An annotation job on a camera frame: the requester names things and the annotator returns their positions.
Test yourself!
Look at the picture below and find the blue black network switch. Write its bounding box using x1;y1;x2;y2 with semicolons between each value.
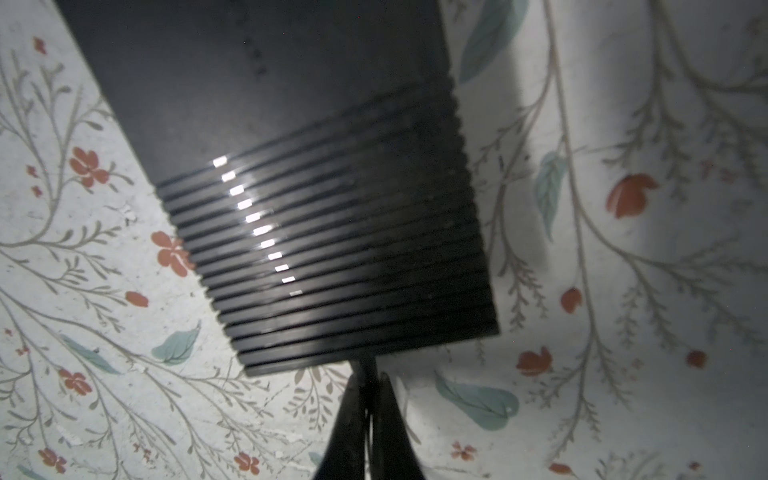
57;1;499;376

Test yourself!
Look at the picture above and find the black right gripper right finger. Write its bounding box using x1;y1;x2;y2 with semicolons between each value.
370;373;426;480

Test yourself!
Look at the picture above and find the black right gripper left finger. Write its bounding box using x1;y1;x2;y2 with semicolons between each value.
313;374;368;480

